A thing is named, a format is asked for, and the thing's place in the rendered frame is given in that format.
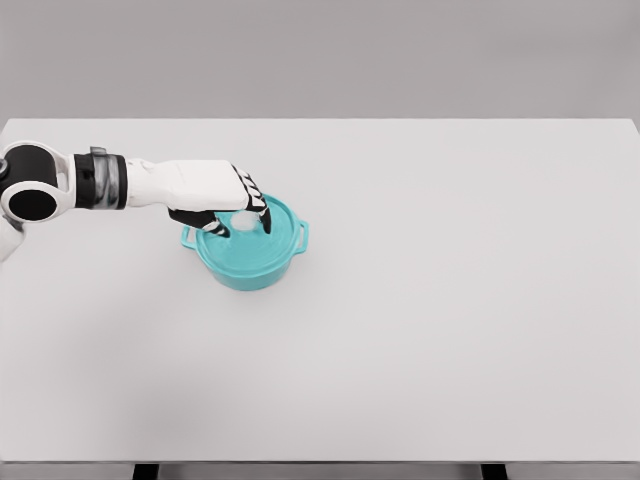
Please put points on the teal pot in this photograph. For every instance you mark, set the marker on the teal pot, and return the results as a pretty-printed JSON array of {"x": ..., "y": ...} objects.
[{"x": 250, "y": 277}]

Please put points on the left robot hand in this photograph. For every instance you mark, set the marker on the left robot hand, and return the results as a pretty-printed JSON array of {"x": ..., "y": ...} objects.
[{"x": 205, "y": 186}]

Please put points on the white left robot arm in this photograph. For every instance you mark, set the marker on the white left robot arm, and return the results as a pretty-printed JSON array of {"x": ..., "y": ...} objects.
[{"x": 45, "y": 185}]

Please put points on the teal pot lid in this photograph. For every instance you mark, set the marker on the teal pot lid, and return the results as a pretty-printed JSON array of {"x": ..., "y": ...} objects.
[{"x": 255, "y": 250}]

